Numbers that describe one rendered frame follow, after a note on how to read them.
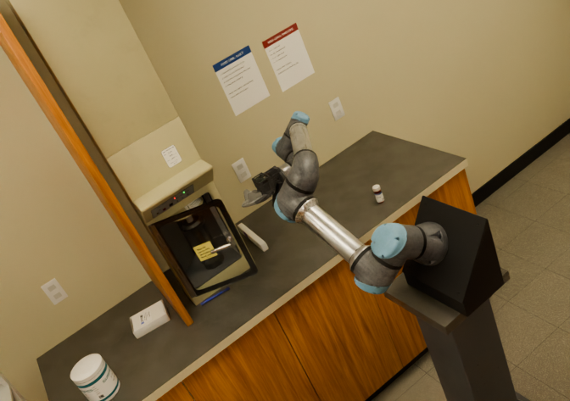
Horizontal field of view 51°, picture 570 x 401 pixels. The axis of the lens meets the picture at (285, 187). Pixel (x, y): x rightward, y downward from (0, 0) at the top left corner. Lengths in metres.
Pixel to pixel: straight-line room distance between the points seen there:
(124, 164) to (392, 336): 1.50
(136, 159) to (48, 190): 0.55
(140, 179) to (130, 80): 0.38
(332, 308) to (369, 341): 0.31
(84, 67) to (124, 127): 0.26
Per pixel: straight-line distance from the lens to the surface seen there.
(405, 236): 1.95
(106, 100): 2.26
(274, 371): 2.64
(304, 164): 2.14
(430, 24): 3.57
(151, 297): 2.86
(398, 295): 2.23
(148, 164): 2.34
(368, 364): 2.96
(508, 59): 4.08
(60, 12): 2.21
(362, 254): 2.03
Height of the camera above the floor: 2.42
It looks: 28 degrees down
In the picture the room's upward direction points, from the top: 24 degrees counter-clockwise
